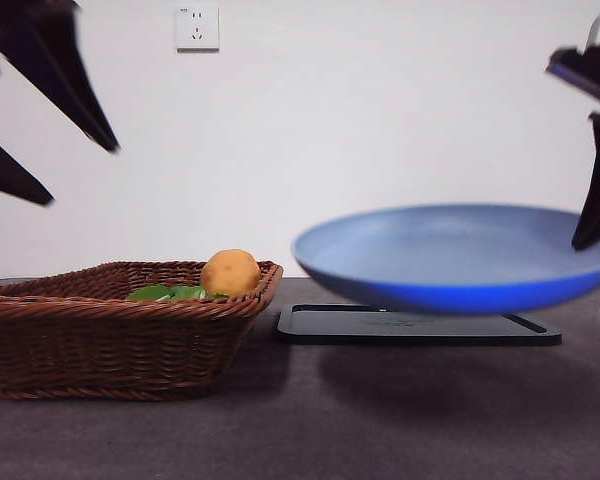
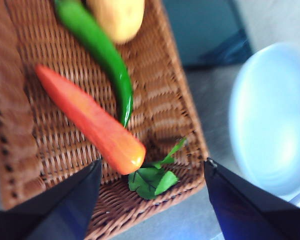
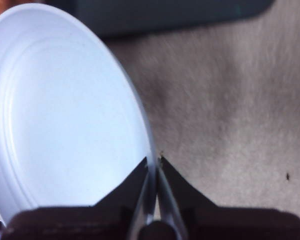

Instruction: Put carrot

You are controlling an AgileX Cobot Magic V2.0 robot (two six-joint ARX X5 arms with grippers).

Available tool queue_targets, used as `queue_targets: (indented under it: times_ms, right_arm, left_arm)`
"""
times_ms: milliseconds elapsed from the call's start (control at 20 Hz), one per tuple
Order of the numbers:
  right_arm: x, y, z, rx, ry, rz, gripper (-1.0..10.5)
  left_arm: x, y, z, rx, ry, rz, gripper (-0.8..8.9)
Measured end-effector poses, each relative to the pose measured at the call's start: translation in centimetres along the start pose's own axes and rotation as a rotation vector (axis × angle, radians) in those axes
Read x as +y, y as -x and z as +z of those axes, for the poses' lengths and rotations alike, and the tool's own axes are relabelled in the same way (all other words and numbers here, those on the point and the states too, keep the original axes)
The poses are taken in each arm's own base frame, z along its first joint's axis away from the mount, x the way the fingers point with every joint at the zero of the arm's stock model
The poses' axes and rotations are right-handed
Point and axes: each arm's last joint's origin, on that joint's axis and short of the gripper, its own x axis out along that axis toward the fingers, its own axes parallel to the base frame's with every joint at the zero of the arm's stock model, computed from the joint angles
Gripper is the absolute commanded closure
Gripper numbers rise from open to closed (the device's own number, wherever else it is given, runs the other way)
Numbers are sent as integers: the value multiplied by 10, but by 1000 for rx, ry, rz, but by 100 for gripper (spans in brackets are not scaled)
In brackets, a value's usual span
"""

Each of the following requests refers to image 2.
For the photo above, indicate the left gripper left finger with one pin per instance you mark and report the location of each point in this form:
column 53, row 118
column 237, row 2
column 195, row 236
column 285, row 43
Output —
column 52, row 212

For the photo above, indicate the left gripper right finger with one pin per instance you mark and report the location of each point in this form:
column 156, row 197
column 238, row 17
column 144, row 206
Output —
column 252, row 215

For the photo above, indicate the orange carrot with green leaves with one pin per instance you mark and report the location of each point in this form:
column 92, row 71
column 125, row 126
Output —
column 90, row 117

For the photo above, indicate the pale blue plate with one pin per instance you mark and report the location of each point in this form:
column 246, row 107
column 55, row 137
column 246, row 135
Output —
column 270, row 112

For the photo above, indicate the brown wicker basket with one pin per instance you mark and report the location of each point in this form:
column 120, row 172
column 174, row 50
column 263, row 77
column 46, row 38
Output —
column 152, row 87

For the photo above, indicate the green chili pepper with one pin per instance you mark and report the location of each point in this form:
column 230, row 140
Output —
column 97, row 42

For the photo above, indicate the yellow-brown potato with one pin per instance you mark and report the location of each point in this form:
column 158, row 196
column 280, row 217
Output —
column 120, row 17

